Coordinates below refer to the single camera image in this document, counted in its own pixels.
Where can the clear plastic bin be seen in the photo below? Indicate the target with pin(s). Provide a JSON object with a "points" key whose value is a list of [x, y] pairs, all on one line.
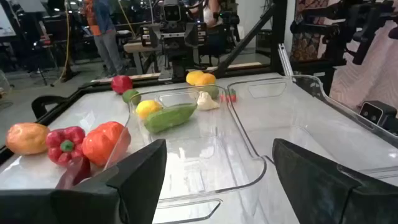
{"points": [[202, 149], [311, 124]]}

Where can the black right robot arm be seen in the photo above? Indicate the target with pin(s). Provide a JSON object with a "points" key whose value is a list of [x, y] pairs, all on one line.
{"points": [[178, 67]]}

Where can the white garlic bulb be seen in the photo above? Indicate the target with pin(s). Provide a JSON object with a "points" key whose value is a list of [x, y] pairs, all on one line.
{"points": [[206, 102]]}

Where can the green cucumber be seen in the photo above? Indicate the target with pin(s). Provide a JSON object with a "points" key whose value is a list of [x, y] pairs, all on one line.
{"points": [[168, 119]]}

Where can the wooden top table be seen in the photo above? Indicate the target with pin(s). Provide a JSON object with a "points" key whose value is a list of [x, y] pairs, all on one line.
{"points": [[136, 47]]}

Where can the silver metal bar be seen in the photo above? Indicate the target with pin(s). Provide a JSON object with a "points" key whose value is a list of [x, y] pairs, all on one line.
{"points": [[284, 59]]}

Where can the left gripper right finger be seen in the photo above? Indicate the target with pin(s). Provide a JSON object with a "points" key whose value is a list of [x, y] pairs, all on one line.
{"points": [[311, 193]]}

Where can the black diagonal frame strut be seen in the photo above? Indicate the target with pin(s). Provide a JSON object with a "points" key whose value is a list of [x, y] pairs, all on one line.
{"points": [[245, 40]]}

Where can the yellow lemon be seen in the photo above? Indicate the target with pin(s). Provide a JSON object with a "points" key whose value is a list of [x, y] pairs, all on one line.
{"points": [[147, 108], [192, 77]]}

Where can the seated person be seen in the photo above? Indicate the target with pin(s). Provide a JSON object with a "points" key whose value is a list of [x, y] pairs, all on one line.
{"points": [[210, 15]]}

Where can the dark red chili pepper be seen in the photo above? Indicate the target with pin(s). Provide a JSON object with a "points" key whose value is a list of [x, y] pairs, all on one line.
{"points": [[76, 172]]}

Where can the black frame post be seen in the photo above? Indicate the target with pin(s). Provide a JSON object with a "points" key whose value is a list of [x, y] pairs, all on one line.
{"points": [[280, 31]]}

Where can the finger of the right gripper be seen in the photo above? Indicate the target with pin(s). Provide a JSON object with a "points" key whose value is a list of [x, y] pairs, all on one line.
{"points": [[150, 35], [197, 34]]}

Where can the orange fruit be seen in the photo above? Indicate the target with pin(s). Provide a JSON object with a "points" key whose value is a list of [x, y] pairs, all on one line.
{"points": [[206, 79]]}

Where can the red apple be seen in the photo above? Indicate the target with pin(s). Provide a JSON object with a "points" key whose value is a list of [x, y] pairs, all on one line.
{"points": [[121, 84]]}

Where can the tan potato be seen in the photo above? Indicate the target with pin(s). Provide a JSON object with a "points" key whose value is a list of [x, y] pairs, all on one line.
{"points": [[27, 138]]}

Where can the green lime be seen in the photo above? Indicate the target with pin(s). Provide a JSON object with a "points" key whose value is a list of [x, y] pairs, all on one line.
{"points": [[129, 96]]}

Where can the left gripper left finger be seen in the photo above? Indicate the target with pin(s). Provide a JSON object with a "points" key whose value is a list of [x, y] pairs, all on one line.
{"points": [[130, 193]]}

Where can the standing person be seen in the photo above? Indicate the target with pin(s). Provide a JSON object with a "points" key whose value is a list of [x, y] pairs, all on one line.
{"points": [[104, 37]]}

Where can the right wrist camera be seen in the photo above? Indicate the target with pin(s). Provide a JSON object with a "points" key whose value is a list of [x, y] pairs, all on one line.
{"points": [[172, 13]]}

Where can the black table-level camera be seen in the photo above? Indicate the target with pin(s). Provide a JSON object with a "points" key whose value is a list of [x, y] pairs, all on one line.
{"points": [[373, 112]]}

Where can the pale patterned fabric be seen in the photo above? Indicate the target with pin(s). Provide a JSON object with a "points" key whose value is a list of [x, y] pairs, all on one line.
{"points": [[373, 77]]}

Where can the red strawberry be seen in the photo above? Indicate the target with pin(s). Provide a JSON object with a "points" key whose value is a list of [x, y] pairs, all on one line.
{"points": [[233, 98]]}

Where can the black equipment stand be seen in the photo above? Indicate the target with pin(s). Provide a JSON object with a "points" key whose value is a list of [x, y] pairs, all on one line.
{"points": [[342, 31]]}

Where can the orange bell pepper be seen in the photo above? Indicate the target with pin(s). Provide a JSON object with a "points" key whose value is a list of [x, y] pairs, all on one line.
{"points": [[102, 143]]}

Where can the red bell pepper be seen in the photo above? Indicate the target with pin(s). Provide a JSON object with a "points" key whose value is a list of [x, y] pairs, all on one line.
{"points": [[74, 133]]}

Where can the black table edge frame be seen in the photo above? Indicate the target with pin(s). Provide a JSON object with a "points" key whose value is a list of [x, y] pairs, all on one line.
{"points": [[93, 87]]}

